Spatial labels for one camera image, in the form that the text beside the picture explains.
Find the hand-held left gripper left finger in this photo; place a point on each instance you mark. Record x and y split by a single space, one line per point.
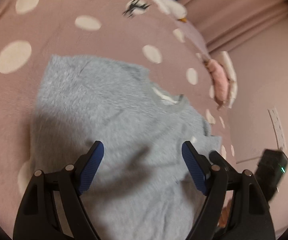
94 165

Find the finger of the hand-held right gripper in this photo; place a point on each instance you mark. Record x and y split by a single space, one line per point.
220 158

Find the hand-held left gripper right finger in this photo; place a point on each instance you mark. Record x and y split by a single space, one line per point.
193 167

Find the light grey sweatshirt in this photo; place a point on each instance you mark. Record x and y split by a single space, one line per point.
114 110

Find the white power strip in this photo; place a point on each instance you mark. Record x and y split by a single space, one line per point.
277 127

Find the pink and cream folded cloth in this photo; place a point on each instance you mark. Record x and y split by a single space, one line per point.
230 65

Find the pale lilac bed sheet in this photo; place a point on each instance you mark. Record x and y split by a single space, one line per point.
193 38

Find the pink polka dot blanket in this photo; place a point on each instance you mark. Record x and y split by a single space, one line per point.
59 37

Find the pink curtain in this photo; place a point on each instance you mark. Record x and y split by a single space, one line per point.
233 12

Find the white goose plush toy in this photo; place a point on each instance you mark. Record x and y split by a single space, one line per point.
166 2

